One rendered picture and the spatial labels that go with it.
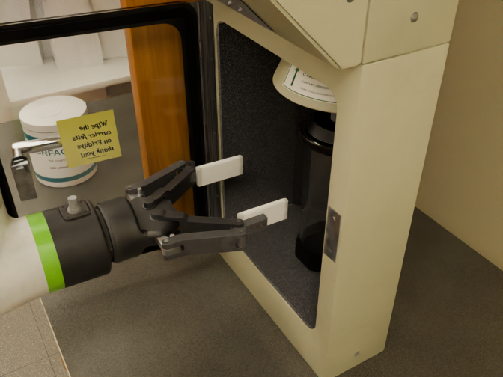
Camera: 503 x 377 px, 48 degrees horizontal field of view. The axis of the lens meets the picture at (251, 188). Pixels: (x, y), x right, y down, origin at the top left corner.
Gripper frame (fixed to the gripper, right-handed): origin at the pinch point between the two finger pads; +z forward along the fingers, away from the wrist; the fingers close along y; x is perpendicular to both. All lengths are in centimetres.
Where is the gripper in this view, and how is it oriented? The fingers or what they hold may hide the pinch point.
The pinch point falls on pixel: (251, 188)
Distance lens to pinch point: 74.7
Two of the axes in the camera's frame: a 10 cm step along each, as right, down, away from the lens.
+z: 8.7, -2.7, 4.1
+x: -0.1, 8.2, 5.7
